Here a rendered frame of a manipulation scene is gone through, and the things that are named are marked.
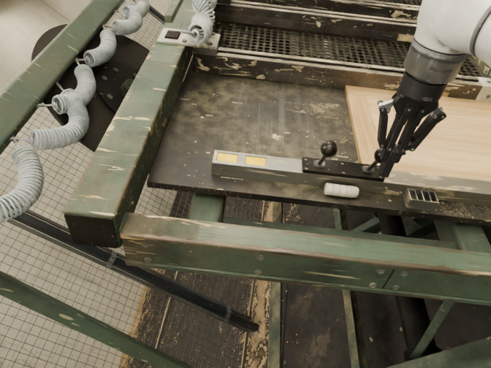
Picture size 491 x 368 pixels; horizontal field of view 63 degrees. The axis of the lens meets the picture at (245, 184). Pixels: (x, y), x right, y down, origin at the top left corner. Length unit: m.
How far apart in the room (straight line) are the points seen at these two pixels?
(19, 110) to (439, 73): 1.17
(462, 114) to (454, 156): 0.25
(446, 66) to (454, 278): 0.42
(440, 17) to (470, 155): 0.64
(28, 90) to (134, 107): 0.54
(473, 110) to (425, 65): 0.77
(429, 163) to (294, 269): 0.52
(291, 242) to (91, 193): 0.41
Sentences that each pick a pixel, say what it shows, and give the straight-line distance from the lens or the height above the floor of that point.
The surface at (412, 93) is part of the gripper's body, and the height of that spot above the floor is 1.56.
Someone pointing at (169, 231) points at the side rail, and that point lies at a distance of 0.81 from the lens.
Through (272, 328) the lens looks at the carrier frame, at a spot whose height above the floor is 0.78.
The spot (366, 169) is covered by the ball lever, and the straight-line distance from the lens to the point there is 1.01.
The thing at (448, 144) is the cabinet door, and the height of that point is 1.13.
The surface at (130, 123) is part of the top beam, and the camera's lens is 0.99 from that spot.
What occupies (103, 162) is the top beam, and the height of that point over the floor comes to 1.89.
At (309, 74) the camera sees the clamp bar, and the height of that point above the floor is 1.47.
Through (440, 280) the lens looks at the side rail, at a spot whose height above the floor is 1.25.
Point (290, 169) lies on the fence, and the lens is 0.98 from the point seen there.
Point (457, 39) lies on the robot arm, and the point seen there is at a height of 1.61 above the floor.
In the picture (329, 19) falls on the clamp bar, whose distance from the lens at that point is 1.78.
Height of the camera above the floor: 1.98
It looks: 24 degrees down
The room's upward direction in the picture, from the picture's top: 56 degrees counter-clockwise
